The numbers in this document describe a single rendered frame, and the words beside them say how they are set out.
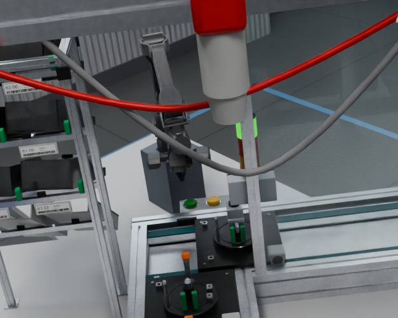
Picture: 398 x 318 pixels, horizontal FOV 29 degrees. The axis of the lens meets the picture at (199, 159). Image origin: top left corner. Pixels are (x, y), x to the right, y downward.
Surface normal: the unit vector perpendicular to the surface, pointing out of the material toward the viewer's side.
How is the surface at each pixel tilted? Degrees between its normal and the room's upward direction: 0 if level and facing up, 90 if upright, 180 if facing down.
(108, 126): 0
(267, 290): 90
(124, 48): 90
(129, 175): 0
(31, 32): 90
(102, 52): 90
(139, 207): 0
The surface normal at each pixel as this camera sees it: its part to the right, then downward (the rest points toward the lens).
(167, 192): -0.76, 0.40
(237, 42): 0.64, 0.32
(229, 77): 0.18, 0.47
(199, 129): -0.11, -0.86
